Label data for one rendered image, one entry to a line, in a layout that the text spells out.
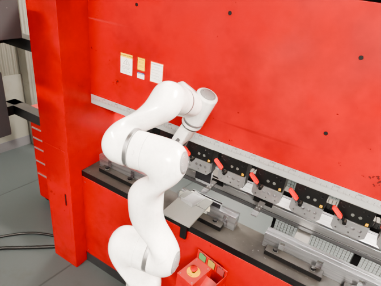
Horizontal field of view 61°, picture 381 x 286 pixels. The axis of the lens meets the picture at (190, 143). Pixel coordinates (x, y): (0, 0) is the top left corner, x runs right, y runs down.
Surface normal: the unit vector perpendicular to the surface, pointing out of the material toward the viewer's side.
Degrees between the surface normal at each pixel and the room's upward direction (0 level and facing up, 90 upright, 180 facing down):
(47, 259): 0
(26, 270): 0
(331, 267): 90
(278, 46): 90
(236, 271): 90
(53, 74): 90
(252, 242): 0
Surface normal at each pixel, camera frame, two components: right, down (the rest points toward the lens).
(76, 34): 0.85, 0.33
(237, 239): 0.11, -0.87
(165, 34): -0.51, 0.36
